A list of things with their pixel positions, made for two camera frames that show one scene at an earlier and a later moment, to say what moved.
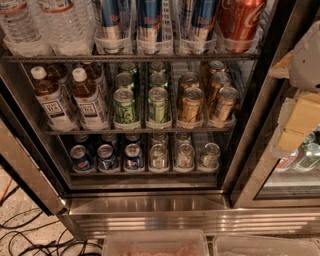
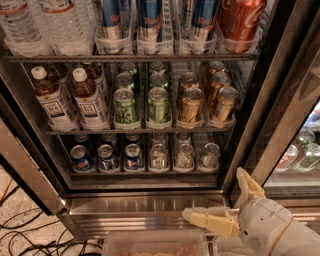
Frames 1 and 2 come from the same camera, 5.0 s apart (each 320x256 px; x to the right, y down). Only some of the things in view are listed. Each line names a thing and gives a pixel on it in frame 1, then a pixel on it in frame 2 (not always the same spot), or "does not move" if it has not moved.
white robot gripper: [307, 61] -> [263, 222]
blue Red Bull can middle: [149, 15] does not move
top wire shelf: [128, 57] does not move
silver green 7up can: [209, 157] does not move
